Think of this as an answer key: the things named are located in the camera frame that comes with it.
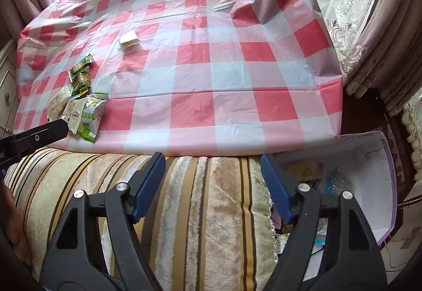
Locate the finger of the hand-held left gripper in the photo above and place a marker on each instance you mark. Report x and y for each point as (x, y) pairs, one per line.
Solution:
(36, 137)

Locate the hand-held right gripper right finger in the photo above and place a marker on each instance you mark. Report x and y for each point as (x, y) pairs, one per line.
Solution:
(277, 189)

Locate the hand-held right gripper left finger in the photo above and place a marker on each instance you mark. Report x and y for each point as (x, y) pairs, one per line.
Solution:
(150, 185)

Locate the white red-mark snack packet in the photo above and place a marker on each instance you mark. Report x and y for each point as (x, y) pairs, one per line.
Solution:
(74, 116)

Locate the purple-edged white cardboard box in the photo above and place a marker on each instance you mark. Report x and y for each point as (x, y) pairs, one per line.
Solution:
(372, 195)

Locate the white rice cracker packet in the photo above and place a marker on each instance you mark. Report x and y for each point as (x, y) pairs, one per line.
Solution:
(59, 103)

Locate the striped velvet sofa cushion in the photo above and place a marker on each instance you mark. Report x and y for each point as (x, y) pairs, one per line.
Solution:
(197, 212)

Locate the cream drawer cabinet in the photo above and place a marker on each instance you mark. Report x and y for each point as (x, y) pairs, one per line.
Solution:
(8, 90)

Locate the green white snack packet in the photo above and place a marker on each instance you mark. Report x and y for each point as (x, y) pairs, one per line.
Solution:
(94, 109)

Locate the small green snack packet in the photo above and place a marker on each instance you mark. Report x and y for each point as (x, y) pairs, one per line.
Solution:
(82, 64)
(81, 81)

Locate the red checked plastic tablecloth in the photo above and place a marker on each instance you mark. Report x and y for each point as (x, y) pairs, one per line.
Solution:
(197, 80)

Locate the small cream snack packet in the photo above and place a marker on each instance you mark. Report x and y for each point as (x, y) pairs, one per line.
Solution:
(129, 40)

